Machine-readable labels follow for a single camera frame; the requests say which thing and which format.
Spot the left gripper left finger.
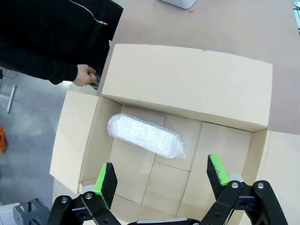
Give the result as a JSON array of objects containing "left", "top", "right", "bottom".
[{"left": 46, "top": 161, "right": 119, "bottom": 225}]

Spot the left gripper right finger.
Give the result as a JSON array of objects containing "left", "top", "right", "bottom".
[{"left": 199, "top": 153, "right": 289, "bottom": 225}]

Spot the bubble-wrapped clock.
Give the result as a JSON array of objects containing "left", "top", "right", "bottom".
[{"left": 107, "top": 112, "right": 186, "bottom": 160}]

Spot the person's right forearm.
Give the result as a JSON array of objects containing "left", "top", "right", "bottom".
[{"left": 0, "top": 44, "right": 79, "bottom": 85}]

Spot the white unwrapped clock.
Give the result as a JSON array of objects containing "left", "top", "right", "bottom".
[{"left": 158, "top": 0, "right": 197, "bottom": 10}]

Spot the person's right hand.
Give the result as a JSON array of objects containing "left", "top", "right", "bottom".
[{"left": 72, "top": 64, "right": 97, "bottom": 87}]

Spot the grey metal stool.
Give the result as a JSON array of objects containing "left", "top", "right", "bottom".
[{"left": 13, "top": 198, "right": 50, "bottom": 225}]

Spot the open cardboard box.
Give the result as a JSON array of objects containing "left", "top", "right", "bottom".
[{"left": 49, "top": 43, "right": 300, "bottom": 225}]

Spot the orange plastic object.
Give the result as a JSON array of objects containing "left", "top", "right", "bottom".
[{"left": 0, "top": 125, "right": 7, "bottom": 153}]

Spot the person in black hoodie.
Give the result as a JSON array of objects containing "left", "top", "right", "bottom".
[{"left": 0, "top": 0, "right": 124, "bottom": 78}]

